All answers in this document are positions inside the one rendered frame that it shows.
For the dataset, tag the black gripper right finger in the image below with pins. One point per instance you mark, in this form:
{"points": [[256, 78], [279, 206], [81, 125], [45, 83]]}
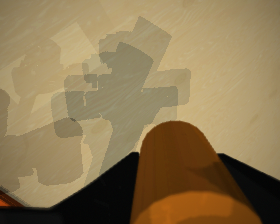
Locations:
{"points": [[261, 190]]}

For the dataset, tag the orange cylinder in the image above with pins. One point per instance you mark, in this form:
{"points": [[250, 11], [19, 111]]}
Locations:
{"points": [[181, 180]]}

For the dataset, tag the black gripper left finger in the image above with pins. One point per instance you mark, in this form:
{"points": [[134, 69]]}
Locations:
{"points": [[106, 200]]}

